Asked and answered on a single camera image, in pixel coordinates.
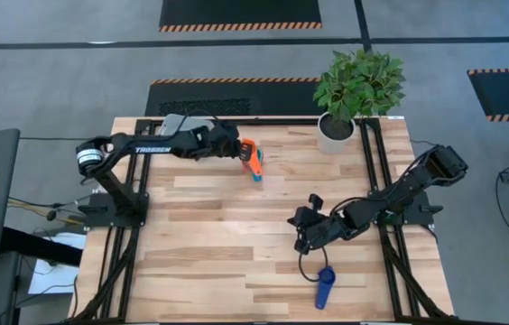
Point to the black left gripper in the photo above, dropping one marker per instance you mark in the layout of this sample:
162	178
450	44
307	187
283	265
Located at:
225	141

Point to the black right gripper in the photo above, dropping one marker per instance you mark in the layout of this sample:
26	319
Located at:
320	225

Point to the orange measuring cup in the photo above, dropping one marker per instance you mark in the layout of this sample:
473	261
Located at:
254	167

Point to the light blue measuring cup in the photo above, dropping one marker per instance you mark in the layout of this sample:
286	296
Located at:
260	167

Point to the dark blue measuring cup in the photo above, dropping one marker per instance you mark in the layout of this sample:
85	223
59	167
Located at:
325	282

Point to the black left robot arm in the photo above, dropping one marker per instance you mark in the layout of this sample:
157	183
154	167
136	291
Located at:
150	149

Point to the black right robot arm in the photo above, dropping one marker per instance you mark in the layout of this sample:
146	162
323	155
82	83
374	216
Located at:
408	187

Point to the grey plastic basket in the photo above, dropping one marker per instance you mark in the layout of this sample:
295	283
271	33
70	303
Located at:
173	124

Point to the black mat striped hazard edge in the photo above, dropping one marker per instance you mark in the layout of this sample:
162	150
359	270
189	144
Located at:
236	97
507	92
236	11

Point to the green plant in white pot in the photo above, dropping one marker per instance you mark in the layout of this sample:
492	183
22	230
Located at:
354	86

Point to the white paper sheet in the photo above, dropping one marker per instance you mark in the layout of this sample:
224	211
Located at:
51	277

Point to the black aluminium table frame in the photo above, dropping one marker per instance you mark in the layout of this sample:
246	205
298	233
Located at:
281	121

